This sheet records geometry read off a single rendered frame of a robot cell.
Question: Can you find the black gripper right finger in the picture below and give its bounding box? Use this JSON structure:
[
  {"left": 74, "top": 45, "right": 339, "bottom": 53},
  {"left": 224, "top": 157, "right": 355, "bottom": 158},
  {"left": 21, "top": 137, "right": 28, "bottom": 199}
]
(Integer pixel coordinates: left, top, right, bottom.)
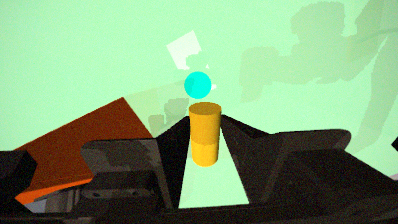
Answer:
[{"left": 221, "top": 114, "right": 351, "bottom": 203}]

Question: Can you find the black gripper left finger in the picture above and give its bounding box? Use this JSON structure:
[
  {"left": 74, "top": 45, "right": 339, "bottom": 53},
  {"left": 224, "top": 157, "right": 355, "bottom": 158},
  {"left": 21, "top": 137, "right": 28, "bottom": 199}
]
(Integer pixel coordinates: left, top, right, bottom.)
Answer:
[{"left": 80, "top": 116, "right": 190, "bottom": 209}]

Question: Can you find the yellow cylinder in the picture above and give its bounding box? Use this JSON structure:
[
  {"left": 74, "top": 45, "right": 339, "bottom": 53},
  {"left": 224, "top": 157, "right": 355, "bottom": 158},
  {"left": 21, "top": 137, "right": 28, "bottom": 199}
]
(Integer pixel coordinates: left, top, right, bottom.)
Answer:
[{"left": 188, "top": 102, "right": 222, "bottom": 167}]

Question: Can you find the cyan circle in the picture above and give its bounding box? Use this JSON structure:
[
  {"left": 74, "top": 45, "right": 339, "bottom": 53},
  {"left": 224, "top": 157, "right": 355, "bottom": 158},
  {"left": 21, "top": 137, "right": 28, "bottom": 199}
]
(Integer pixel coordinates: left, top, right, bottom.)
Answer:
[{"left": 184, "top": 71, "right": 211, "bottom": 99}]

